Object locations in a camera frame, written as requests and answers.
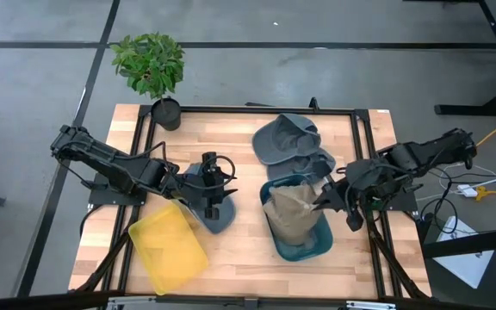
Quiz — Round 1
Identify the white box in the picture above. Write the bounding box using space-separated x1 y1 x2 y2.
435 214 494 289

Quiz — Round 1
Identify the yellow plastic bin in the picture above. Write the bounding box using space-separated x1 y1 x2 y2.
127 201 209 296

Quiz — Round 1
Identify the white cable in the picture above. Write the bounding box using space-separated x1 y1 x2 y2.
415 167 496 203

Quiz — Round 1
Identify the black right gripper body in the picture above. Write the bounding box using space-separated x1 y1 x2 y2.
315 159 389 233

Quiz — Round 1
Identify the green leafy plant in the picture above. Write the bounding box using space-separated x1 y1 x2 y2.
109 32 186 101

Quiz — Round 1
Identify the grey cap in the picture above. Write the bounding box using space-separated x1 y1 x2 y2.
183 162 237 235
267 148 338 182
251 113 323 167

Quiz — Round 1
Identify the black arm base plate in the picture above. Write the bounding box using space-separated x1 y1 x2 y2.
88 171 149 207
362 189 419 212

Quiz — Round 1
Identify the black table frame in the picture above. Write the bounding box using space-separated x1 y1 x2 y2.
69 104 432 310

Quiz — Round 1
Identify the beige cap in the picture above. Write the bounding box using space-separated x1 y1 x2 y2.
263 183 325 246

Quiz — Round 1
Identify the black desk frame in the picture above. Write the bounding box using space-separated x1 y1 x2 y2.
402 0 496 117

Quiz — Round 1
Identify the teal plastic bin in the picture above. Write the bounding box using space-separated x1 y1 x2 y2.
259 173 334 263

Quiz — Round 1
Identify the black bar stand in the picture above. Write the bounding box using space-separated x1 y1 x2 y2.
422 226 496 310

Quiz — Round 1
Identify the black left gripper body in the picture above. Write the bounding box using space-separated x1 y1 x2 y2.
174 151 227 220

